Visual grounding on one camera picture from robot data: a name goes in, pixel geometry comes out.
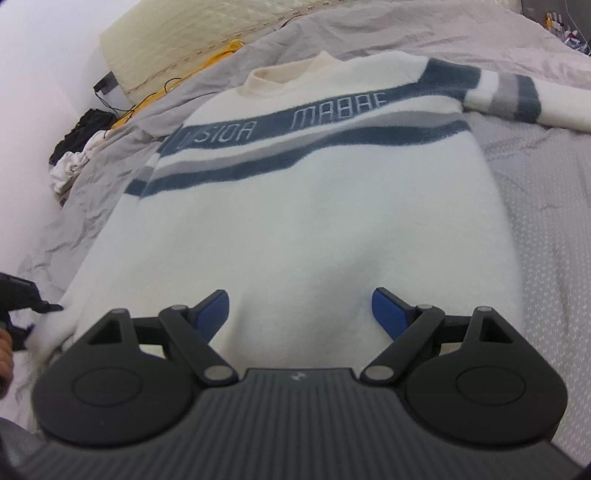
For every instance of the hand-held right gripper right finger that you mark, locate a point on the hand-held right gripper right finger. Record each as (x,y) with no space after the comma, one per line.
(390,314)

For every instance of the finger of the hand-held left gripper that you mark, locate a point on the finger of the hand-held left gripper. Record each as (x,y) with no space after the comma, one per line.
(18,293)
(19,336)

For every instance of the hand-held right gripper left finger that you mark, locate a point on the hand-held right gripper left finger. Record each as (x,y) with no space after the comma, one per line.
(212,314)

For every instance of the white blue-striped sweater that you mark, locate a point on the white blue-striped sweater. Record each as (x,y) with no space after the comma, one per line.
(323,230)

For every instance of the white clothes pile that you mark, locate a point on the white clothes pile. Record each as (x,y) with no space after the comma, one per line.
(69,168)

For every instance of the black clothes pile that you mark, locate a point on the black clothes pile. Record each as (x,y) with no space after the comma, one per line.
(83,131)

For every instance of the person's left hand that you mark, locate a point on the person's left hand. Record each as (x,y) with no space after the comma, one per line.
(4,355)

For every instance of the person's grey clothing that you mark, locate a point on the person's grey clothing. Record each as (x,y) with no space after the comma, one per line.
(14,438)

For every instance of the brown nightstand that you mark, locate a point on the brown nightstand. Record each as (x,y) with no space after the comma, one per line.
(61,198)

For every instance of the grey bed sheet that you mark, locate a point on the grey bed sheet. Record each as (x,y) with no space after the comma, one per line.
(545,184)

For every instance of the yellow cloth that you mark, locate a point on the yellow cloth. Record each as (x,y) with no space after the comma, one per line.
(226,50)

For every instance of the cream quilted mattress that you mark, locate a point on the cream quilted mattress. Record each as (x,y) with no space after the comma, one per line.
(184,37)

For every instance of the cluster of small bottles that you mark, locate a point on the cluster of small bottles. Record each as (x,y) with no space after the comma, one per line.
(565,30)

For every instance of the dark wall socket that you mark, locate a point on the dark wall socket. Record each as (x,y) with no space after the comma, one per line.
(106,83)

